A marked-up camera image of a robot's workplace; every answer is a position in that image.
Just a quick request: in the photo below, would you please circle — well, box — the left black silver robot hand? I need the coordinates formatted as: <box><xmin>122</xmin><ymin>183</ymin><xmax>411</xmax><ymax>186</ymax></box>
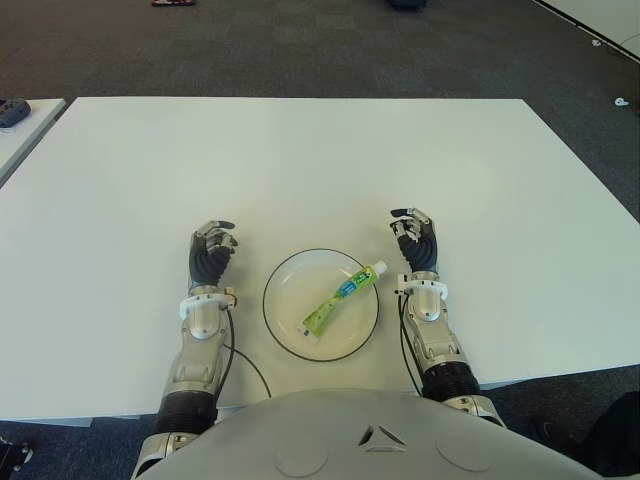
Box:
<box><xmin>188</xmin><ymin>218</ymin><xmax>239</xmax><ymax>291</ymax></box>

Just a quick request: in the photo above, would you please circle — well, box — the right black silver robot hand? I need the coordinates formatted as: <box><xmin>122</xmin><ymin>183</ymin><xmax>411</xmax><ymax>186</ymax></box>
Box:
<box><xmin>388</xmin><ymin>207</ymin><xmax>440</xmax><ymax>275</ymax></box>

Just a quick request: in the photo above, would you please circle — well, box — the green toothpaste tube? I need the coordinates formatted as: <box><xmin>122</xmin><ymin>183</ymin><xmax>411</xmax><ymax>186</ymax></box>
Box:
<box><xmin>298</xmin><ymin>260</ymin><xmax>388</xmax><ymax>343</ymax></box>

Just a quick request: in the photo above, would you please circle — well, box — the white plate with black rim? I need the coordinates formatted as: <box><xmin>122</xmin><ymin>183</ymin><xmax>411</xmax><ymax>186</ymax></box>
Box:
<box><xmin>262</xmin><ymin>248</ymin><xmax>381</xmax><ymax>363</ymax></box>

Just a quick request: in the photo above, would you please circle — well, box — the grey robot torso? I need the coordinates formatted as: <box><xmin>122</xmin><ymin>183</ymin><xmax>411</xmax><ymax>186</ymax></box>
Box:
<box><xmin>132</xmin><ymin>388</ymin><xmax>601</xmax><ymax>480</ymax></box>

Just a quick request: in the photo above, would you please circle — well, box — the small white side table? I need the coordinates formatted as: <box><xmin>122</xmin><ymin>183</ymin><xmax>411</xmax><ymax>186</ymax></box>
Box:
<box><xmin>0</xmin><ymin>97</ymin><xmax>68</xmax><ymax>187</ymax></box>

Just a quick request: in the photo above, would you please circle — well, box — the dark grey controller device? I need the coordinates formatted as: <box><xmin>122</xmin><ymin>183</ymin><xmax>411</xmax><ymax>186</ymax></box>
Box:
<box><xmin>0</xmin><ymin>98</ymin><xmax>31</xmax><ymax>131</ymax></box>

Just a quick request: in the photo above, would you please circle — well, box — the black fabric object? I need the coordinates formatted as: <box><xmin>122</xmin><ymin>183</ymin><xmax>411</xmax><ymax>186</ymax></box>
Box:
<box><xmin>528</xmin><ymin>389</ymin><xmax>640</xmax><ymax>477</ymax></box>

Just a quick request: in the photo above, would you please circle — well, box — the black item with white parts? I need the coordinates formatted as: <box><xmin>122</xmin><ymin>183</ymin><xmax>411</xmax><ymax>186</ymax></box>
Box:
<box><xmin>0</xmin><ymin>433</ymin><xmax>35</xmax><ymax>474</ymax></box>

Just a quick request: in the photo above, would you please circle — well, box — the white table with black edge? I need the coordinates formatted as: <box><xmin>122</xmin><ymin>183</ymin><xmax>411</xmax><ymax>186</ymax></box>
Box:
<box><xmin>530</xmin><ymin>0</ymin><xmax>640</xmax><ymax>60</ymax></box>

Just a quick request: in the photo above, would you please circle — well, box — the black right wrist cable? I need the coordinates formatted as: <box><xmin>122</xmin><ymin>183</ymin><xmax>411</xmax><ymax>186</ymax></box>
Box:
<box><xmin>397</xmin><ymin>291</ymin><xmax>427</xmax><ymax>400</ymax></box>

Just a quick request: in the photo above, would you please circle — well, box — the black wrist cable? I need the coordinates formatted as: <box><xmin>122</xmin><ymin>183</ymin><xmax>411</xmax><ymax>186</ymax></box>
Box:
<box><xmin>397</xmin><ymin>291</ymin><xmax>427</xmax><ymax>400</ymax></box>
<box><xmin>218</xmin><ymin>307</ymin><xmax>274</xmax><ymax>400</ymax></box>

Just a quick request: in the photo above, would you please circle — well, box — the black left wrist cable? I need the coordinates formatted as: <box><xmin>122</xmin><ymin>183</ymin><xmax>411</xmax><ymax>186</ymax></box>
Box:
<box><xmin>218</xmin><ymin>307</ymin><xmax>274</xmax><ymax>400</ymax></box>

